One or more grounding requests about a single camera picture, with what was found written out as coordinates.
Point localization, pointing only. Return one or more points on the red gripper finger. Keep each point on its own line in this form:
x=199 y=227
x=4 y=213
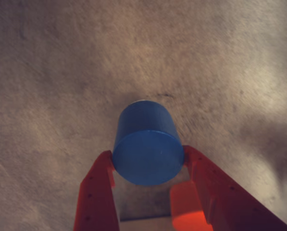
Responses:
x=97 y=197
x=225 y=199

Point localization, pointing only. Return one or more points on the blue cylinder block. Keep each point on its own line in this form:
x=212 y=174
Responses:
x=145 y=149

